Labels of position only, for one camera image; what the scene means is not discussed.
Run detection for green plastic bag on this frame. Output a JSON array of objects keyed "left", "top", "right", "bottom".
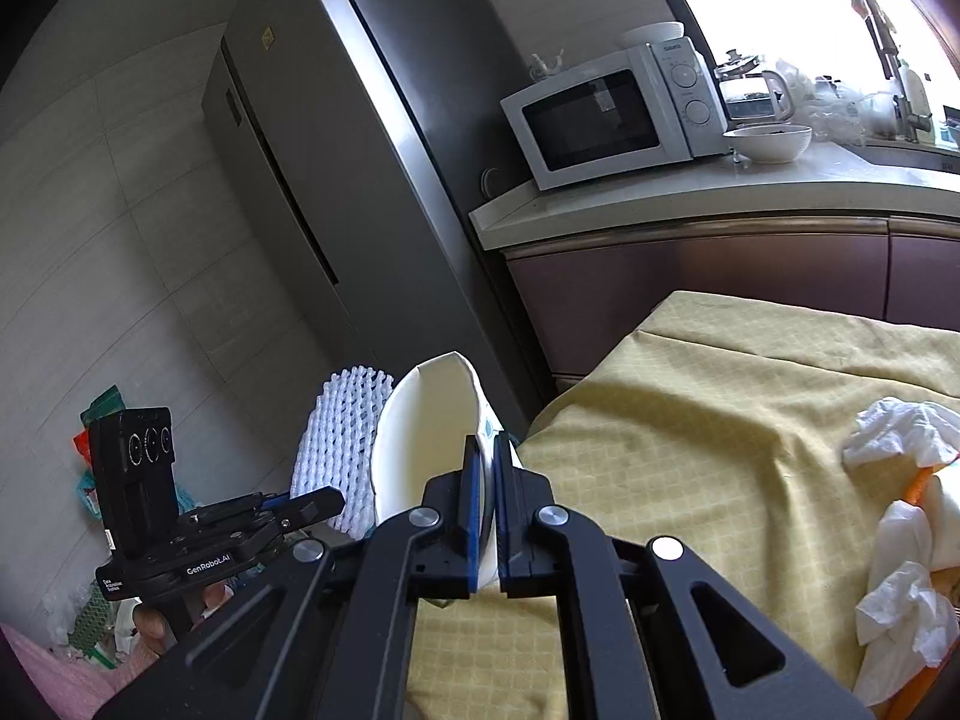
[{"left": 71, "top": 385, "right": 125, "bottom": 520}]

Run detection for person's left forearm pink sleeve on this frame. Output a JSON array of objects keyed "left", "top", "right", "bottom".
[{"left": 0, "top": 619, "right": 162, "bottom": 720}]

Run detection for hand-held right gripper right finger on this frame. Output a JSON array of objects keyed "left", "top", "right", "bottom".
[{"left": 495, "top": 436, "right": 877, "bottom": 720}]

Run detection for glass kettle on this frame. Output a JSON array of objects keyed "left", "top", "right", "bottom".
[{"left": 716, "top": 49, "right": 796, "bottom": 125}]

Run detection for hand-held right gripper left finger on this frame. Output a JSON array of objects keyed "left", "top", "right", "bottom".
[{"left": 94, "top": 435, "right": 496, "bottom": 720}]

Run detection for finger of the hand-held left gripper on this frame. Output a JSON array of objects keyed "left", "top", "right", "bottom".
[{"left": 288, "top": 487, "right": 347, "bottom": 535}]

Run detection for grey refrigerator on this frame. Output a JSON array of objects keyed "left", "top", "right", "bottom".
[{"left": 201, "top": 0, "right": 560, "bottom": 436}]

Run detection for pile of plastic bags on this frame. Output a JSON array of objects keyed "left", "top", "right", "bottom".
[{"left": 41, "top": 581, "right": 140, "bottom": 672}]

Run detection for white foam fruit net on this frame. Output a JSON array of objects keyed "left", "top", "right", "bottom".
[{"left": 289, "top": 366, "right": 397, "bottom": 539}]

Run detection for clear plastic bags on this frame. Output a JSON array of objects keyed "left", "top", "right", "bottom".
[{"left": 776, "top": 56, "right": 901, "bottom": 143}]

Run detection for small white bowl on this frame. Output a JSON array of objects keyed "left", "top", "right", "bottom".
[{"left": 617, "top": 21, "right": 686, "bottom": 50}]

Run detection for wide white bowl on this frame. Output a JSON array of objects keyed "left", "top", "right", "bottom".
[{"left": 722, "top": 124, "right": 813, "bottom": 164}]

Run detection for white microwave oven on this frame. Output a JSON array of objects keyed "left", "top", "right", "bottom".
[{"left": 500, "top": 36, "right": 730, "bottom": 192}]

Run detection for yellow tablecloth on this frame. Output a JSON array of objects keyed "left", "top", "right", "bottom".
[{"left": 405, "top": 289, "right": 960, "bottom": 720}]

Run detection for person's left hand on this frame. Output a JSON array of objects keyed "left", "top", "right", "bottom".
[{"left": 133, "top": 583, "right": 236, "bottom": 662}]

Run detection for white soap bottle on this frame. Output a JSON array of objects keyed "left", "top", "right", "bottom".
[{"left": 896, "top": 60, "right": 932, "bottom": 140}]

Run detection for white paper cup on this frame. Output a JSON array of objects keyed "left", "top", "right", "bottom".
[{"left": 373, "top": 351, "right": 524, "bottom": 608}]

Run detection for metal kitchen faucet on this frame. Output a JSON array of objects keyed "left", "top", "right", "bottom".
[{"left": 847, "top": 0, "right": 935, "bottom": 143}]

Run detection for kitchen counter cabinet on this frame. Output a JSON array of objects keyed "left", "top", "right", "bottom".
[{"left": 469, "top": 139, "right": 960, "bottom": 395}]

